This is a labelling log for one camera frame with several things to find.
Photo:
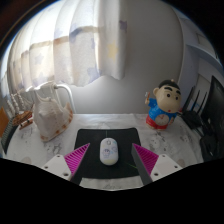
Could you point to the black mouse pad green lines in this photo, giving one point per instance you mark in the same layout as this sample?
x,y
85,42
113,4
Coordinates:
x,y
90,136

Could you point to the orange wooden chair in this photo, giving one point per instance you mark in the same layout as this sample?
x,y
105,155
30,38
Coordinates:
x,y
2,121

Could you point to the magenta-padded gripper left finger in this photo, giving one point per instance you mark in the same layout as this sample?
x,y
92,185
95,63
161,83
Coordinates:
x,y
77,156

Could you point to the white sheer star-print curtain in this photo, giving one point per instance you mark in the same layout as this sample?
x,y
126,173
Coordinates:
x,y
76,43

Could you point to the cartoon boy figurine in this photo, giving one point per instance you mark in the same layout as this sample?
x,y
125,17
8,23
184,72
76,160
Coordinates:
x,y
165,106

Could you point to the white cartoon-printed computer mouse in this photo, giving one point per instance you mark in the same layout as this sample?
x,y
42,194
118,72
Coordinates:
x,y
109,151

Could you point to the white wall shelf unit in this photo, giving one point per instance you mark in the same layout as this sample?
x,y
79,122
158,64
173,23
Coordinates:
x,y
200,56

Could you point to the black computer monitor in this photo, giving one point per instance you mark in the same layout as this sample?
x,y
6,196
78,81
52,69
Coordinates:
x,y
215,110

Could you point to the white cartoon-printed tablecloth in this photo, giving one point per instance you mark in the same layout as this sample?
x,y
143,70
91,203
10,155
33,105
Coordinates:
x,y
166,143

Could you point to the large white conch shell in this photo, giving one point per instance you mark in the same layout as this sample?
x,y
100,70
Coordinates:
x,y
51,116

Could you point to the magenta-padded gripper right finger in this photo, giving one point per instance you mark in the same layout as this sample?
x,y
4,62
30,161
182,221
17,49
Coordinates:
x,y
146,158

